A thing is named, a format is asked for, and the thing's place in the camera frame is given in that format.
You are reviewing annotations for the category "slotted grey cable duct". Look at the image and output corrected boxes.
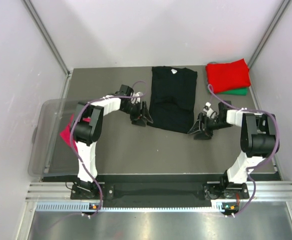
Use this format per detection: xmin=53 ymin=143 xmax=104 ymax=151
xmin=35 ymin=198 xmax=239 ymax=213

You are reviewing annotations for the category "black t shirt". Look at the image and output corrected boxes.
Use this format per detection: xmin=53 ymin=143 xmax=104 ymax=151
xmin=148 ymin=66 xmax=198 ymax=134

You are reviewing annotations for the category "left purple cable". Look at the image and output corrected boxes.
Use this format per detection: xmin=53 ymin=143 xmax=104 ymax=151
xmin=70 ymin=80 xmax=148 ymax=217

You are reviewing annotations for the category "red t shirt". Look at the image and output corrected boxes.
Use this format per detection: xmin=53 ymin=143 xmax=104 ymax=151
xmin=207 ymin=58 xmax=251 ymax=94

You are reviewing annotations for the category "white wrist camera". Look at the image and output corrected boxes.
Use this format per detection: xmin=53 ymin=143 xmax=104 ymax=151
xmin=130 ymin=92 xmax=144 ymax=104
xmin=203 ymin=102 xmax=216 ymax=119

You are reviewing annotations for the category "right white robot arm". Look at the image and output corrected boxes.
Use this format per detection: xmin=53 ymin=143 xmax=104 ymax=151
xmin=188 ymin=101 xmax=279 ymax=200

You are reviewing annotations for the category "magenta t shirt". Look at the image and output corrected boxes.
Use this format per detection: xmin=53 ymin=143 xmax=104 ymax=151
xmin=60 ymin=114 xmax=90 ymax=151

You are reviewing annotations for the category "clear plastic bin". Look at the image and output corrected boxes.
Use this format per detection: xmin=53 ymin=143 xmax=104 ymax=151
xmin=28 ymin=98 xmax=87 ymax=177

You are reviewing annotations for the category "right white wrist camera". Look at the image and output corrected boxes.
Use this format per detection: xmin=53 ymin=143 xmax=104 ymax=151
xmin=203 ymin=102 xmax=216 ymax=119

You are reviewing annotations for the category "folded green t shirt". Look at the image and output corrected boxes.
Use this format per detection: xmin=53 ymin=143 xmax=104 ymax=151
xmin=220 ymin=87 xmax=248 ymax=96

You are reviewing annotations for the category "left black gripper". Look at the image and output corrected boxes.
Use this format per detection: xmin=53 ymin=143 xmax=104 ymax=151
xmin=121 ymin=100 xmax=152 ymax=127

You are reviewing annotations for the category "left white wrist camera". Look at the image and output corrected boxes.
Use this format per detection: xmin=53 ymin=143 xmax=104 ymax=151
xmin=130 ymin=92 xmax=144 ymax=104

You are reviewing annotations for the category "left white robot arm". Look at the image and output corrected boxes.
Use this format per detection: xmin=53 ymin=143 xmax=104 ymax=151
xmin=69 ymin=85 xmax=153 ymax=200

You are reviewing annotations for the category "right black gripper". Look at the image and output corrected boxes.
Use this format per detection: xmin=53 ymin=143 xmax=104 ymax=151
xmin=188 ymin=112 xmax=233 ymax=140

